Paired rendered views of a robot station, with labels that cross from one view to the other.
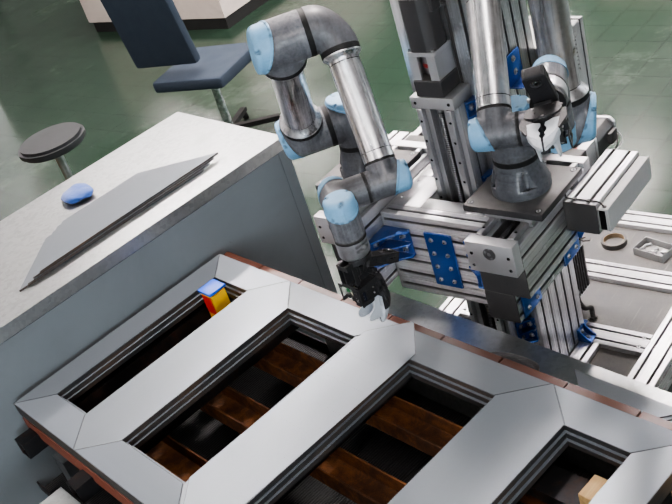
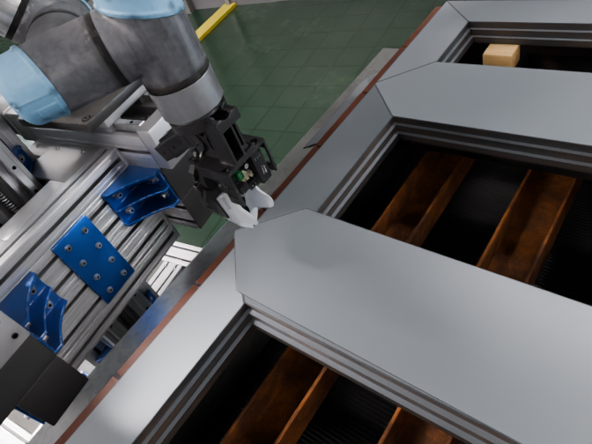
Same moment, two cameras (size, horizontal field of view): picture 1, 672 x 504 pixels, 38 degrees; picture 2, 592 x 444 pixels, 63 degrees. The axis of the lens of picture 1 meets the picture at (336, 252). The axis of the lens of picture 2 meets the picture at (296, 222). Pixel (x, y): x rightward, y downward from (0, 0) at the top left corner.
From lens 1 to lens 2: 2.14 m
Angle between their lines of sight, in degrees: 70
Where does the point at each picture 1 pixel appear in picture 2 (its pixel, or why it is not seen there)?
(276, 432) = (503, 361)
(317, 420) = (458, 294)
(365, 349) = (282, 275)
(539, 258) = not seen: hidden behind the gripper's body
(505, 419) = (432, 98)
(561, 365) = (283, 174)
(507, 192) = not seen: hidden behind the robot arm
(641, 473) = (492, 11)
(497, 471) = (517, 80)
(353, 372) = (336, 276)
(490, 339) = (225, 241)
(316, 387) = (370, 324)
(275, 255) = not seen: outside the picture
